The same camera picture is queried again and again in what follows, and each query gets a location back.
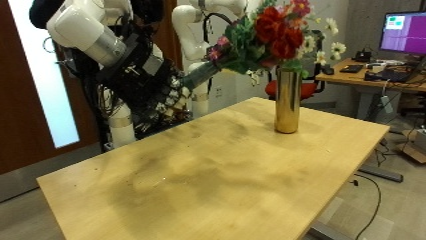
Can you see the artificial flower bouquet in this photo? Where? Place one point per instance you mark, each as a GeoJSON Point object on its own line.
{"type": "Point", "coordinates": [275, 30]}

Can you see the gold cylinder vase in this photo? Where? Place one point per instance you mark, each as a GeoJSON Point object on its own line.
{"type": "Point", "coordinates": [288, 100]}

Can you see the black robot stand with electronics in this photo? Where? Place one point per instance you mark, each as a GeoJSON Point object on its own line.
{"type": "Point", "coordinates": [89, 90]}

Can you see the brown door with window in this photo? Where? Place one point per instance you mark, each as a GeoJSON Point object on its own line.
{"type": "Point", "coordinates": [27, 100]}

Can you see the black red office chair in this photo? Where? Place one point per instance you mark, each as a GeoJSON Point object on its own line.
{"type": "Point", "coordinates": [307, 88]}

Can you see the black computer mouse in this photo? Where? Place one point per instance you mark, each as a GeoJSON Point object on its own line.
{"type": "Point", "coordinates": [328, 70]}

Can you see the wooden office desk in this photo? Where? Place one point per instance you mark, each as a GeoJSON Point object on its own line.
{"type": "Point", "coordinates": [351, 78]}

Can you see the black keyboard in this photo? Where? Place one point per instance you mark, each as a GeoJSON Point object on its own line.
{"type": "Point", "coordinates": [352, 68]}

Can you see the black desk phone dock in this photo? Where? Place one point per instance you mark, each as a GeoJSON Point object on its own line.
{"type": "Point", "coordinates": [363, 56]}

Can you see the white hanging power strip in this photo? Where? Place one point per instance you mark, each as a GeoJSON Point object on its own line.
{"type": "Point", "coordinates": [387, 104]}

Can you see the black laptop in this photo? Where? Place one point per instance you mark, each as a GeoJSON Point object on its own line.
{"type": "Point", "coordinates": [391, 75]}

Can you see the computer monitor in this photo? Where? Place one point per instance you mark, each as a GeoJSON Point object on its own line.
{"type": "Point", "coordinates": [407, 33]}

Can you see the cardboard box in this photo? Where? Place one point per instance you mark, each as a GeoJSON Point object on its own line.
{"type": "Point", "coordinates": [413, 146]}

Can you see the grey table frame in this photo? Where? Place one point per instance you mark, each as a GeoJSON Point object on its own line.
{"type": "Point", "coordinates": [382, 173]}

